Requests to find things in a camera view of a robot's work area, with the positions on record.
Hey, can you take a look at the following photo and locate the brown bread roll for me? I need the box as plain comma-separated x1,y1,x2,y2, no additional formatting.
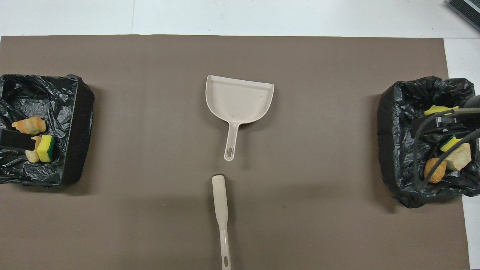
424,157,447,184

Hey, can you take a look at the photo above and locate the small green yellow sponge piece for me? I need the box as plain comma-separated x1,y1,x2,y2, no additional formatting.
36,134,56,163

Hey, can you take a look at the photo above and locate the beige plastic dustpan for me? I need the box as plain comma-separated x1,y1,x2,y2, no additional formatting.
205,75,275,162

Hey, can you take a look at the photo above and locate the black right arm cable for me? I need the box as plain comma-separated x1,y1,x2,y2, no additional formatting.
413,107,480,192

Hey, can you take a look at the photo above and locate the pale beige bread chunk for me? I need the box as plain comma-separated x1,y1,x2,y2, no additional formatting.
444,143,472,171

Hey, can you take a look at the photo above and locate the bin with black trash bag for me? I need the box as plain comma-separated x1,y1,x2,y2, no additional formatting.
0,74,95,187
377,76,480,209

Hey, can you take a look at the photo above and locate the brown table mat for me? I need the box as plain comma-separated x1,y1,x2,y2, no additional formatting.
0,35,470,270

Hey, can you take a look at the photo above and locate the dark ribbed device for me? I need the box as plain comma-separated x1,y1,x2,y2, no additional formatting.
446,0,480,32

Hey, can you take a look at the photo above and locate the small croissant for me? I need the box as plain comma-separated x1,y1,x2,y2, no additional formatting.
11,116,47,136
25,136,42,163

